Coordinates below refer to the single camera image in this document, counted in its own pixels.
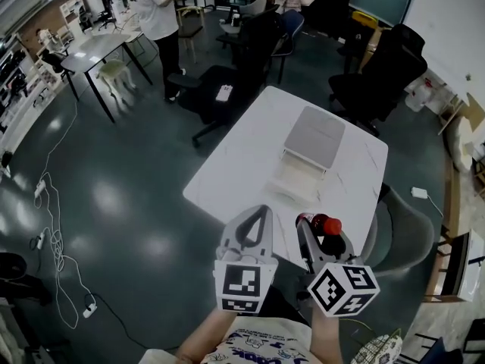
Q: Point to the dark blue chair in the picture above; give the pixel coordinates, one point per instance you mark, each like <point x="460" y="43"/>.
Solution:
<point x="293" y="25"/>

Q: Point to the red-capped dark bottle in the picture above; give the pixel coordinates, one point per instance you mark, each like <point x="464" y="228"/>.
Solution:
<point x="333" y="226"/>

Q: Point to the white sack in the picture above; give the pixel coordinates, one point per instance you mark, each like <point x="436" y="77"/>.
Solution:
<point x="458" y="146"/>

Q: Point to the small white stool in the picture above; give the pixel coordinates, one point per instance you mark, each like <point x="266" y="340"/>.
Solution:
<point x="113" y="70"/>

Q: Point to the white power strip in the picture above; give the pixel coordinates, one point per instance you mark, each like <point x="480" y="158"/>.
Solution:
<point x="39" y="189"/>
<point x="40" y="241"/>
<point x="89" y="311"/>

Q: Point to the white phone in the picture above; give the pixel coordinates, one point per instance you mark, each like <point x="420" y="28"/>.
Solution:
<point x="223" y="93"/>

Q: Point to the white cabinet black frame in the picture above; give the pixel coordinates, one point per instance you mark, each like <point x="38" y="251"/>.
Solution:
<point x="470" y="267"/>

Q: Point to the white shelf of black helmets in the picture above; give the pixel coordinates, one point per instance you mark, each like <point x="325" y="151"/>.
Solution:
<point x="22" y="78"/>

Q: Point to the white power adapter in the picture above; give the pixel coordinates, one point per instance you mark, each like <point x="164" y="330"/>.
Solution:
<point x="418" y="192"/>

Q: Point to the wooden chair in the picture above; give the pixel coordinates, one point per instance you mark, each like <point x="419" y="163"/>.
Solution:
<point x="189" y="25"/>

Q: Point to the light grey chair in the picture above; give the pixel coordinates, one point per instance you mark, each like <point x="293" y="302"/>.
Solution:
<point x="250" y="10"/>

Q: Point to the person's printed white shirt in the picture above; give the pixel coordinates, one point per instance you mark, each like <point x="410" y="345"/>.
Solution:
<point x="265" y="339"/>

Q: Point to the white lattice patterned cushion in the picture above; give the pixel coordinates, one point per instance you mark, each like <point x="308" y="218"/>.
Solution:
<point x="379" y="349"/>

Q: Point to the grey table black legs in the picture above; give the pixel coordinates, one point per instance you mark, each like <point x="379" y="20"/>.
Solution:
<point x="94" y="48"/>

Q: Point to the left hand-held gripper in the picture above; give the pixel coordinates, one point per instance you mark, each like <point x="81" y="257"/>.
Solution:
<point x="242" y="283"/>

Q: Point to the grey shell chair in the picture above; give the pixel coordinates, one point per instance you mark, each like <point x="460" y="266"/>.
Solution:
<point x="409" y="233"/>

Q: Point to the black office chair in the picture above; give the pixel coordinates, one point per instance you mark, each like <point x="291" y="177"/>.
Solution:
<point x="382" y="78"/>
<point x="250" y="51"/>

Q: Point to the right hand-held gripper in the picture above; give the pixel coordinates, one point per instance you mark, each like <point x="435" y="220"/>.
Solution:
<point x="341" y="286"/>

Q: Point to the person's right forearm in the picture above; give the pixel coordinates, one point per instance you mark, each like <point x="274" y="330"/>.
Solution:
<point x="325" y="336"/>

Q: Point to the person's left forearm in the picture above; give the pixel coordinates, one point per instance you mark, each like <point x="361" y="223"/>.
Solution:
<point x="208" y="336"/>

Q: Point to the white plastic jug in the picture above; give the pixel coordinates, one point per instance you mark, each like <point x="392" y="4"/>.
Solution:
<point x="417" y="97"/>

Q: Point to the grey lidded box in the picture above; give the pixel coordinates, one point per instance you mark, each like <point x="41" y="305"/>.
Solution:
<point x="314" y="139"/>

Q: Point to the yellow plastic bin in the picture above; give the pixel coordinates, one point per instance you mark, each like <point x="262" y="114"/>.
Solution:
<point x="364" y="18"/>

